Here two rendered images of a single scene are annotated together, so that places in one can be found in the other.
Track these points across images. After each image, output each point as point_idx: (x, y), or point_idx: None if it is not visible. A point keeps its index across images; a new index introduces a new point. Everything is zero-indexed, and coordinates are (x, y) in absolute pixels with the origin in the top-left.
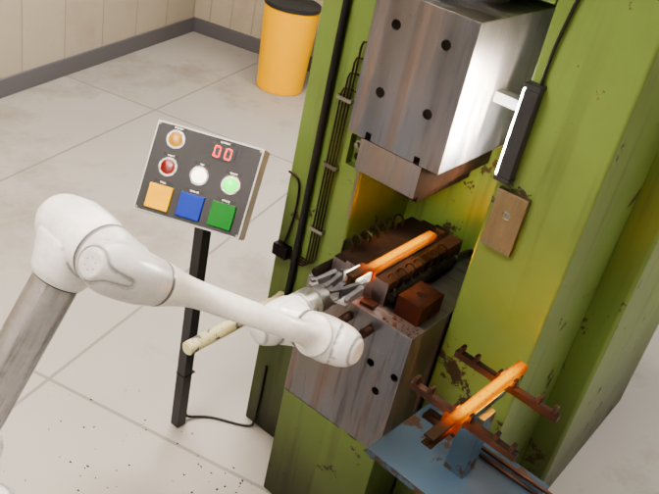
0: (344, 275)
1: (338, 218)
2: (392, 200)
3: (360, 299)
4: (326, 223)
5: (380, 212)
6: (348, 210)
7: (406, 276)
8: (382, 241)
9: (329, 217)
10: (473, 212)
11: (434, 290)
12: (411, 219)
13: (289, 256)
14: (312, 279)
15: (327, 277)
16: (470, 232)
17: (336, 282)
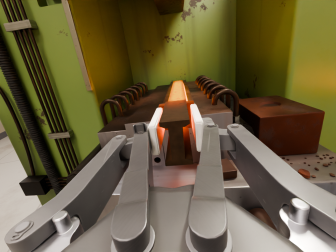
0: (154, 136)
1: (78, 99)
2: (125, 81)
3: (193, 173)
4: (67, 119)
5: (120, 91)
6: (84, 77)
7: (229, 95)
8: (147, 98)
9: (66, 107)
10: (190, 59)
11: (264, 97)
12: (148, 90)
13: (49, 185)
14: (21, 238)
15: (109, 171)
16: (194, 78)
17: (151, 165)
